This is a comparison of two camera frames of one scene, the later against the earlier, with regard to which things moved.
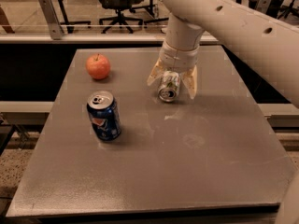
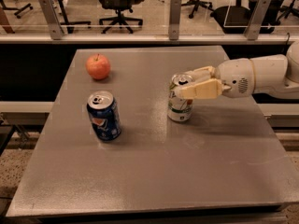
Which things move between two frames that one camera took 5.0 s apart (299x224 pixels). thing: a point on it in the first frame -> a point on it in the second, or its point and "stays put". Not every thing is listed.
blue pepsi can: (105, 115) stays put
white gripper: (178, 59) -> (237, 77)
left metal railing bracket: (52, 18) stays put
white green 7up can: (169, 86) -> (179, 109)
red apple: (98, 66) stays put
